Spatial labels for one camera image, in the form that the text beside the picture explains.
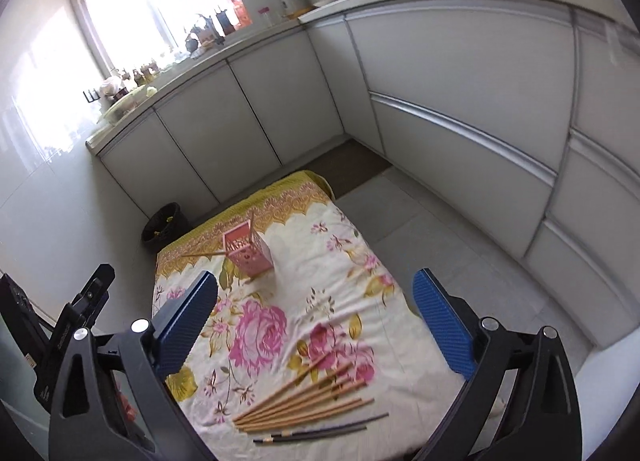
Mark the pink perforated utensil holder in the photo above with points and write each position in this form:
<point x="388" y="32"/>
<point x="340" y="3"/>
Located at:
<point x="250" y="256"/>

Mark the dark bottles group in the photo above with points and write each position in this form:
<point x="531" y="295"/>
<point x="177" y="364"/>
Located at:
<point x="215" y="23"/>

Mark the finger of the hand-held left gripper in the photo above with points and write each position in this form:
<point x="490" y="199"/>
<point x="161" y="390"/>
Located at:
<point x="90" y="293"/>

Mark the bundle of wooden chopsticks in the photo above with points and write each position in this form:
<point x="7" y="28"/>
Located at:
<point x="300" y="398"/>

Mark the row of small condiment bottles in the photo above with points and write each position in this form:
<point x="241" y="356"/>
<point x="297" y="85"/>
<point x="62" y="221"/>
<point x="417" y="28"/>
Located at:
<point x="140" y="72"/>

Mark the small black rack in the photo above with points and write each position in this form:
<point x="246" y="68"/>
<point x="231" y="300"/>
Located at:
<point x="91" y="96"/>

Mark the black trash bin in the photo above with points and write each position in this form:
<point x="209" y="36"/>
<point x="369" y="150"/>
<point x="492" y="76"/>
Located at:
<point x="162" y="233"/>

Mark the white kitchen countertop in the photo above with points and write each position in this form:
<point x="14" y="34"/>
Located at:
<point x="240" y="38"/>

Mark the dark floor mat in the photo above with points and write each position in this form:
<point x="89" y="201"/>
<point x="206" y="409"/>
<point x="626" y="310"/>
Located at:
<point x="350" y="166"/>

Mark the floral tablecloth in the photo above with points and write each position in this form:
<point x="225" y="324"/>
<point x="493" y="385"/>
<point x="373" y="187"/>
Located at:
<point x="300" y="301"/>

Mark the orange garment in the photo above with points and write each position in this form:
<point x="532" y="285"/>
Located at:
<point x="125" y="403"/>

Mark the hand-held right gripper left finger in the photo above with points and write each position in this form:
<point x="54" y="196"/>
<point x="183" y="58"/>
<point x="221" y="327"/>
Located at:
<point x="186" y="321"/>

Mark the red packet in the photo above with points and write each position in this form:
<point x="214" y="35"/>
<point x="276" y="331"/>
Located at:
<point x="239" y="11"/>

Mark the black chopstick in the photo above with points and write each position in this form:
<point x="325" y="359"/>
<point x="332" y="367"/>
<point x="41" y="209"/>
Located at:
<point x="310" y="435"/>
<point x="350" y="422"/>

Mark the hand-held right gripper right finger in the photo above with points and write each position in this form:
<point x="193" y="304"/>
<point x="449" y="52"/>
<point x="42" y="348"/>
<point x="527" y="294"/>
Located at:
<point x="442" y="328"/>

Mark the single wooden chopstick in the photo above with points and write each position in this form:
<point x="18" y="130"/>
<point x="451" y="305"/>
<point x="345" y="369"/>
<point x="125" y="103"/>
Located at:
<point x="205" y="254"/>
<point x="252" y="223"/>

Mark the white kitchen cabinet run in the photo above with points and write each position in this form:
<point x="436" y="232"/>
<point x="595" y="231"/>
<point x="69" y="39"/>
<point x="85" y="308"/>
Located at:
<point x="475" y="91"/>
<point x="225" y="116"/>

